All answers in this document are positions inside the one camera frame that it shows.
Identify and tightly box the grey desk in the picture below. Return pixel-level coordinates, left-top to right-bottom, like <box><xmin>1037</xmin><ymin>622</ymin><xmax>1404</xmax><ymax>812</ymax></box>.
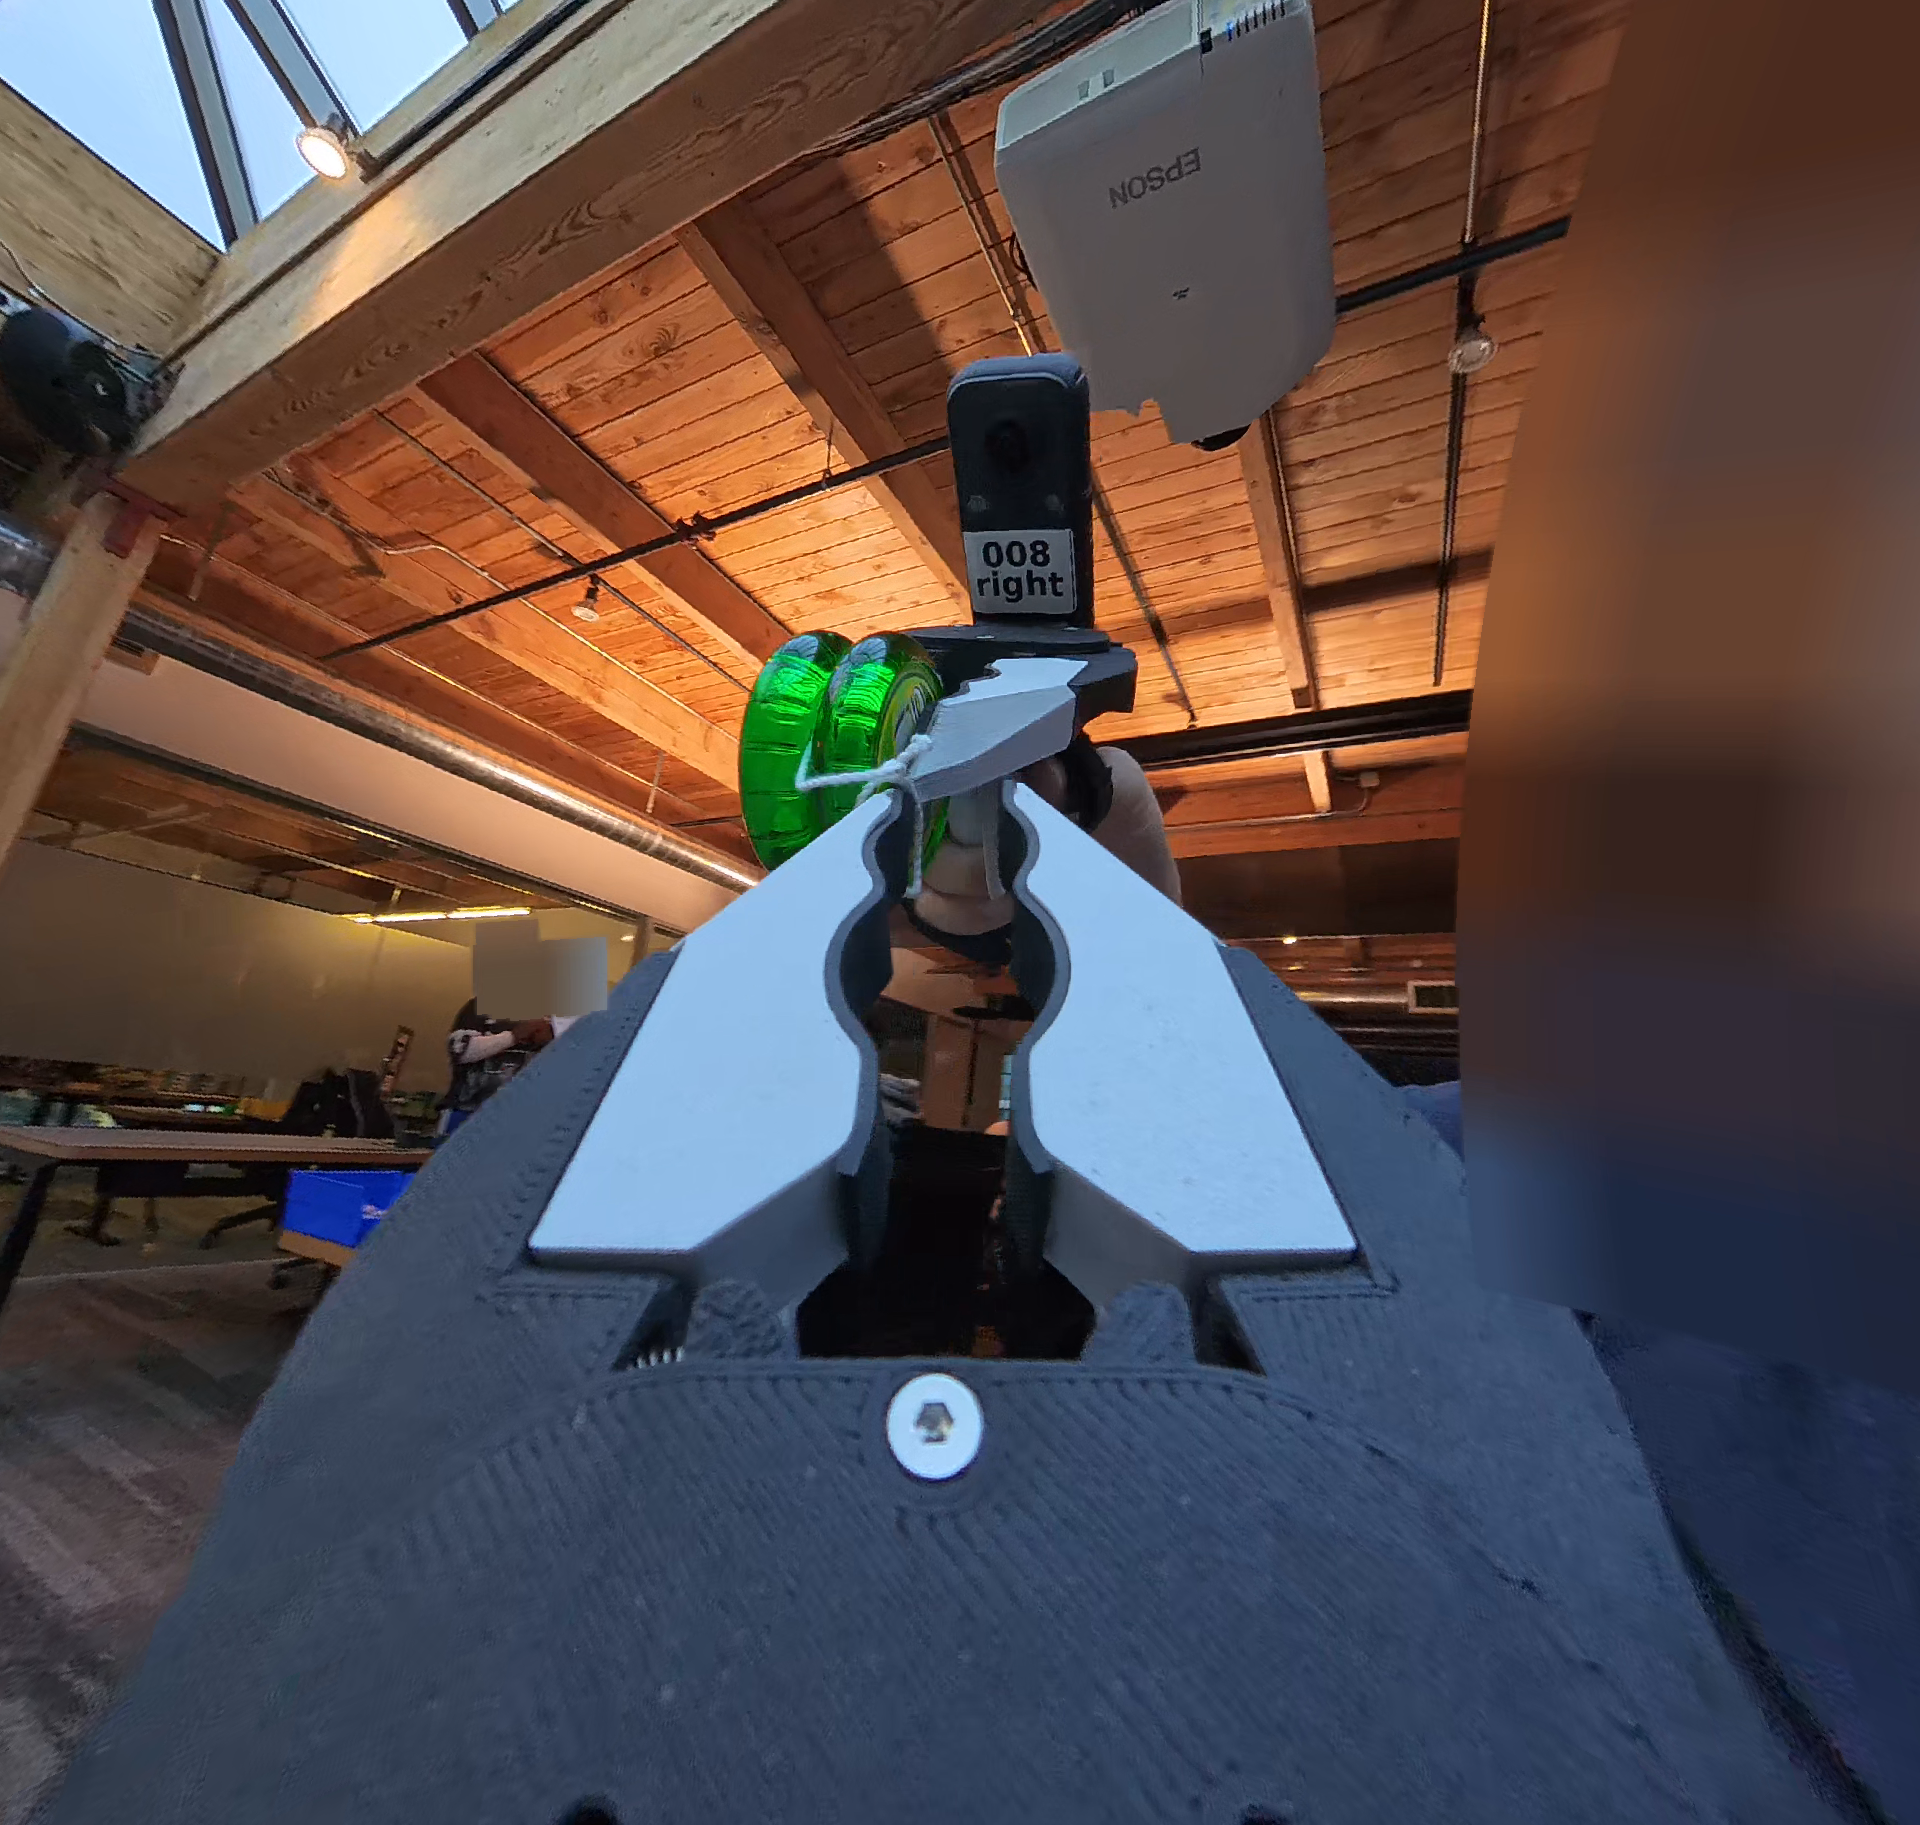
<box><xmin>0</xmin><ymin>1123</ymin><xmax>438</xmax><ymax>1309</ymax></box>

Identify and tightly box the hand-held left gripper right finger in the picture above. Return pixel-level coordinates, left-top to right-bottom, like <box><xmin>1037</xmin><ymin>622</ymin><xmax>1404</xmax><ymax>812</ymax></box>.
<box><xmin>994</xmin><ymin>787</ymin><xmax>1358</xmax><ymax>1305</ymax></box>

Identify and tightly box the metal ventilation duct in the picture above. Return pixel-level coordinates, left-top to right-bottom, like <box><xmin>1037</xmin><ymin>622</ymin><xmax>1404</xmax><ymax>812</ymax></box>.
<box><xmin>0</xmin><ymin>513</ymin><xmax>759</xmax><ymax>890</ymax></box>

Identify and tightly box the white ceiling projector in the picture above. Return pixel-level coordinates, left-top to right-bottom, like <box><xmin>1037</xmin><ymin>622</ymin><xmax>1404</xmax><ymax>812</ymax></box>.
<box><xmin>994</xmin><ymin>0</ymin><xmax>1339</xmax><ymax>449</ymax></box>

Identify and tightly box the white yoyo string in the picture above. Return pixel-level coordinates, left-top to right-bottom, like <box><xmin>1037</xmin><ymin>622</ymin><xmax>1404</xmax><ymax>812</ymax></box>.
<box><xmin>795</xmin><ymin>736</ymin><xmax>941</xmax><ymax>899</ymax></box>

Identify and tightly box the person's dark clothing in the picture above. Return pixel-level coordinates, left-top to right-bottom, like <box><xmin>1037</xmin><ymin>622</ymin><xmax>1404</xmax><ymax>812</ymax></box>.
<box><xmin>1396</xmin><ymin>1081</ymin><xmax>1920</xmax><ymax>1825</ymax></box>

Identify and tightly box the black wall speaker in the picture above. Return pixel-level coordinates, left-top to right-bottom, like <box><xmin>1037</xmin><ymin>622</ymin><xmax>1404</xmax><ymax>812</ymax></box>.
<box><xmin>0</xmin><ymin>303</ymin><xmax>159</xmax><ymax>465</ymax></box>

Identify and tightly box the wooden support post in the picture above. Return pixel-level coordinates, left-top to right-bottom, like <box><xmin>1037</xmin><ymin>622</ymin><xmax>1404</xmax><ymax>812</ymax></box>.
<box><xmin>0</xmin><ymin>482</ymin><xmax>170</xmax><ymax>867</ymax></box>

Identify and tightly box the person's right hand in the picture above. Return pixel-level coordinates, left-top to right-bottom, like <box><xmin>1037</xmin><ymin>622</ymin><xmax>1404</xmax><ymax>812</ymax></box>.
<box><xmin>898</xmin><ymin>746</ymin><xmax>1190</xmax><ymax>968</ymax></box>

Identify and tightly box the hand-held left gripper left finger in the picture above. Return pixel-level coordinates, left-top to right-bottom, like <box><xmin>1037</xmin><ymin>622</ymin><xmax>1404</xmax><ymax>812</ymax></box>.
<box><xmin>529</xmin><ymin>797</ymin><xmax>902</xmax><ymax>1305</ymax></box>

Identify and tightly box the green yoyo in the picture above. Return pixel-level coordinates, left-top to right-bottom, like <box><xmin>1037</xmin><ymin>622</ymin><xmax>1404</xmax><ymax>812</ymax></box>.
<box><xmin>740</xmin><ymin>629</ymin><xmax>950</xmax><ymax>874</ymax></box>

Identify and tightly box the black ceiling track rail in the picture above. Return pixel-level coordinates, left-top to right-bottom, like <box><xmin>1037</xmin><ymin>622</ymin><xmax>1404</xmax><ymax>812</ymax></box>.
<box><xmin>320</xmin><ymin>437</ymin><xmax>962</xmax><ymax>660</ymax></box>

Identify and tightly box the blue plastic bin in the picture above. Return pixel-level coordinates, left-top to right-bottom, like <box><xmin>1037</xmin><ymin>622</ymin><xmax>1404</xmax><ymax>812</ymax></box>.
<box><xmin>284</xmin><ymin>1167</ymin><xmax>419</xmax><ymax>1244</ymax></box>

